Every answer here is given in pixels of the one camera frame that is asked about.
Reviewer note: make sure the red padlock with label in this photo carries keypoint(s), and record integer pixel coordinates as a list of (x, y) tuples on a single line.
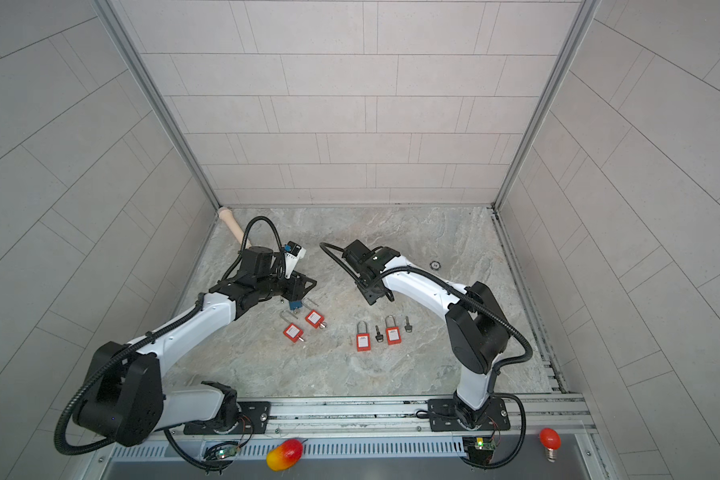
[(362, 338)]

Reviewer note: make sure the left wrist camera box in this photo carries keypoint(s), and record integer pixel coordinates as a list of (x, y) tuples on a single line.
[(293, 252)]

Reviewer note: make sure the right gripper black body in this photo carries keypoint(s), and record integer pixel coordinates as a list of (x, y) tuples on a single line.
[(368, 291)]

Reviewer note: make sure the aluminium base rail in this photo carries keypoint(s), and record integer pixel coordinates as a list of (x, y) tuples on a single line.
[(414, 438)]

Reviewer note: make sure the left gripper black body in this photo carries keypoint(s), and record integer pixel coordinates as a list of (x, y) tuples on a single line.
[(275, 284)]

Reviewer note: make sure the red light bulb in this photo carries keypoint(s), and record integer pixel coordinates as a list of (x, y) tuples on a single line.
[(551, 441)]

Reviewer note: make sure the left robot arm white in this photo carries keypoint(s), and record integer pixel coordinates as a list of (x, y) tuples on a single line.
[(122, 399)]

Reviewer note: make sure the red yellow mango toy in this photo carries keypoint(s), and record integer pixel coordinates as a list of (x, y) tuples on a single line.
[(286, 455)]

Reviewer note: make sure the beige cylinder peg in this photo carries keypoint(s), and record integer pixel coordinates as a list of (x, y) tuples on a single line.
[(227, 218)]

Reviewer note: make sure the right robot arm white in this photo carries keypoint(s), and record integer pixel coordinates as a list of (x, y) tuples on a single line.
[(481, 338)]

